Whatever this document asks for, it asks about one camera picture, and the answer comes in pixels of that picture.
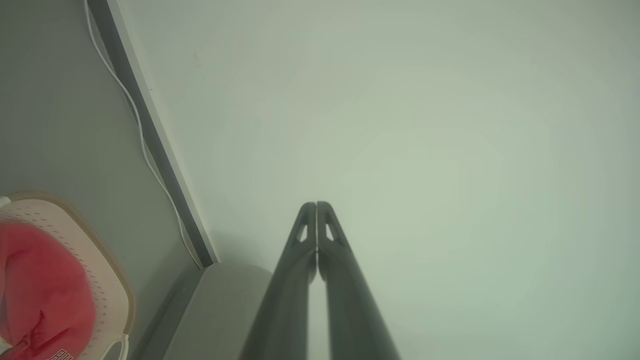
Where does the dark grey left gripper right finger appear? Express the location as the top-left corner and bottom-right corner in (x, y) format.
(318, 201), (401, 360)

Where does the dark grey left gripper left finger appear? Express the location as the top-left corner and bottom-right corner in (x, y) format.
(240, 202), (317, 360)

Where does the white perforated laundry basket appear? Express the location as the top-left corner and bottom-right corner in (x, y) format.
(0, 192), (136, 360)

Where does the black baseboard strip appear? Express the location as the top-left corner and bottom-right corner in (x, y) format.
(87, 0), (215, 268)

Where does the red basketball jersey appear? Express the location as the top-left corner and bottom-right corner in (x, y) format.
(0, 222), (97, 360)

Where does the white power cable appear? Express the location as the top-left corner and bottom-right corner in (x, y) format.
(83, 0), (205, 269)

